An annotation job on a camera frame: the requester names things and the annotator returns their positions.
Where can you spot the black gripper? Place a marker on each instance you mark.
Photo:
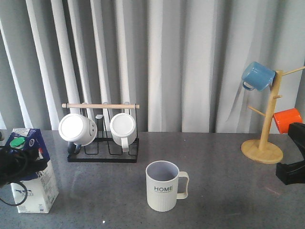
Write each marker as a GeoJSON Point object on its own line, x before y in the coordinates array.
{"type": "Point", "coordinates": [16, 164]}
{"type": "Point", "coordinates": [294, 173]}

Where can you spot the blue white milk carton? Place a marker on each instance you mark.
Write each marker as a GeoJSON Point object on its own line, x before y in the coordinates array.
{"type": "Point", "coordinates": [40, 189]}

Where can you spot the white HOME mug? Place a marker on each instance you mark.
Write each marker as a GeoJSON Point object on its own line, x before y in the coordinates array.
{"type": "Point", "coordinates": [162, 181]}

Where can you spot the wooden mug tree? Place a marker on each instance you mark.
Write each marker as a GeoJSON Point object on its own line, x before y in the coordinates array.
{"type": "Point", "coordinates": [260, 150]}

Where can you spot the orange enamel mug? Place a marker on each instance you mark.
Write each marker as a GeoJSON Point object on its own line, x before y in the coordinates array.
{"type": "Point", "coordinates": [284, 118]}

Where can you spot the white smiley face mug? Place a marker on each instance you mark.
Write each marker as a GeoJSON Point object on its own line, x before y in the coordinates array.
{"type": "Point", "coordinates": [78, 131]}

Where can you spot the blue enamel mug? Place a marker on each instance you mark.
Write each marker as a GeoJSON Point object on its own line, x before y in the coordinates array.
{"type": "Point", "coordinates": [257, 76]}

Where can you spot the white ribbed mug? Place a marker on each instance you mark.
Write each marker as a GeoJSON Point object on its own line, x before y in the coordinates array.
{"type": "Point", "coordinates": [123, 130]}

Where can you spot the grey curtain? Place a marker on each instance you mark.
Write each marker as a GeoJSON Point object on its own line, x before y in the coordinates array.
{"type": "Point", "coordinates": [180, 60]}

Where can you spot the black wire mug rack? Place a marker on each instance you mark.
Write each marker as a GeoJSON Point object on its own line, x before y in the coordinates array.
{"type": "Point", "coordinates": [103, 148]}

